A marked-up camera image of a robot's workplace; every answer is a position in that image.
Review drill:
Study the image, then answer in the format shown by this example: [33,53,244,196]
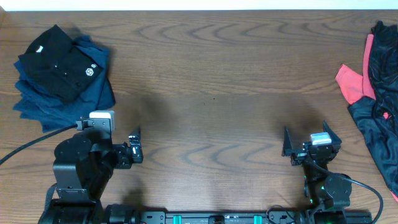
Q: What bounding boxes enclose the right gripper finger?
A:
[282,126,294,157]
[323,121,342,146]

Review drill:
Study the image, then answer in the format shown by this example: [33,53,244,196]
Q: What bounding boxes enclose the red garment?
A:
[335,26,397,134]

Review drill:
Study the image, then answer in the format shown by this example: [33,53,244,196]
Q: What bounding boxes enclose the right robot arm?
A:
[282,123,352,223]

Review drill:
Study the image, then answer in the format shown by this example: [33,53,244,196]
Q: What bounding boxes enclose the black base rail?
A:
[102,203,373,224]

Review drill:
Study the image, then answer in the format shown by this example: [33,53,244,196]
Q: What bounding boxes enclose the black t-shirt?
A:
[19,25,103,102]

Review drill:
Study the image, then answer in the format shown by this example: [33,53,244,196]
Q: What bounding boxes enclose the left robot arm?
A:
[39,128,143,224]

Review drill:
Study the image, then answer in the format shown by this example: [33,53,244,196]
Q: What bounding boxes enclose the black patterned jersey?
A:
[348,21,397,196]

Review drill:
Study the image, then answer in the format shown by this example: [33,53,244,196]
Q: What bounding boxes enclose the folded navy blue clothes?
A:
[13,35,116,133]

